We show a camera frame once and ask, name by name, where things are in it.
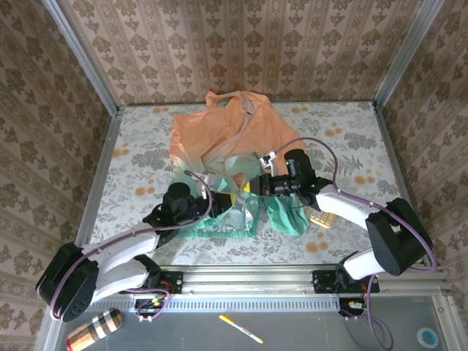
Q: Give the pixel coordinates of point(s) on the orange and green jacket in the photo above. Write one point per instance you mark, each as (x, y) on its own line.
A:
(204, 128)

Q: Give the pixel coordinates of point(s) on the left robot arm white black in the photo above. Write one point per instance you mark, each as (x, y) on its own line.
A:
(120, 252)

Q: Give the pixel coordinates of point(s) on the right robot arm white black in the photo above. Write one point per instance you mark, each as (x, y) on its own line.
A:
(347, 208)

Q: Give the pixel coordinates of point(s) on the beige calculator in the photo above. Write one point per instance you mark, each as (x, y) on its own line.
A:
(323, 219)

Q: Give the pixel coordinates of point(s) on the yellow white marker pen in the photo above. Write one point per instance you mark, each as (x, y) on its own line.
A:
(239, 328)

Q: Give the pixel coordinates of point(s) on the striped wooden cylinder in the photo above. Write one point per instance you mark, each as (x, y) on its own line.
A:
(93, 328)

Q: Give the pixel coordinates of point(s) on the blue tape roll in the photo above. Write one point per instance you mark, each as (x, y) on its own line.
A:
(427, 337)

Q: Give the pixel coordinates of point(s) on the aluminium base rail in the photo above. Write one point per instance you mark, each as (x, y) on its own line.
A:
(248, 279)

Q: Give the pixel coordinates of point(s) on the aluminium table side rail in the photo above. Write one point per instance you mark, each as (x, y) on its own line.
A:
(395, 164)
(106, 161)

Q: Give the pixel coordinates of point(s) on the aluminium frame post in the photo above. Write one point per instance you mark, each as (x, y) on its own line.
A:
(84, 58)
(406, 55)

